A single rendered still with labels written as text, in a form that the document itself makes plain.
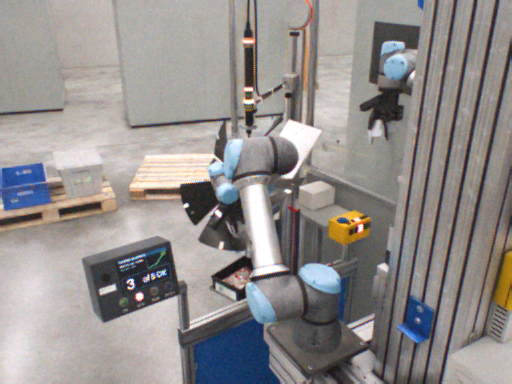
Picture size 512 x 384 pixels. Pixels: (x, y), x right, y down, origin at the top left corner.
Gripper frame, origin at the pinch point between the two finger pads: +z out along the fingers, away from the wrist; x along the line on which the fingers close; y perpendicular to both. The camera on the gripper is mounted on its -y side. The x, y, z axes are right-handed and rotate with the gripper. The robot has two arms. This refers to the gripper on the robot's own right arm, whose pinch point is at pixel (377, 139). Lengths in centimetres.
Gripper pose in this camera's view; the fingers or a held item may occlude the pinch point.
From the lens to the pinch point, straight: 183.0
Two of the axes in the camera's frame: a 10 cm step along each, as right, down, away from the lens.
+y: 5.7, 3.3, -7.5
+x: 8.2, -2.3, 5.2
